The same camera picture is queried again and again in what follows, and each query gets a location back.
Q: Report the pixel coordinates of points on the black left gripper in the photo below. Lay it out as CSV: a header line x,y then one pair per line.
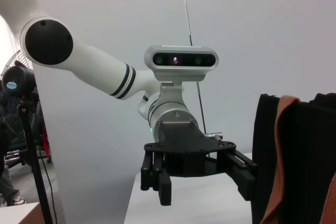
x,y
183,153

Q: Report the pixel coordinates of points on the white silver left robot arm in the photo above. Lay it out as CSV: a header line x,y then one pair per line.
x,y
99,64

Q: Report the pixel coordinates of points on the red and black office chair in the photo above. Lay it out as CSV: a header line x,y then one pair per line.
x,y
46,142

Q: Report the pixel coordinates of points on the white low table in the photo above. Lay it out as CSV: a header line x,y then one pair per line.
x,y
18,216

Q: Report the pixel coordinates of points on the seated person in dark clothes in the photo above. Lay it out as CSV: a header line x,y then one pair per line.
x,y
6,184

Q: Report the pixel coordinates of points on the silver left camera mount bracket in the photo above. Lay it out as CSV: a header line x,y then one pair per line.
x,y
172,95

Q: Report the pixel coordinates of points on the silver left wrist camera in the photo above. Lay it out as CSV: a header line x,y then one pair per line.
x,y
181,60

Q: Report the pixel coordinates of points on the black pedestal fan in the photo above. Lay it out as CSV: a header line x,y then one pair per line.
x,y
21,79

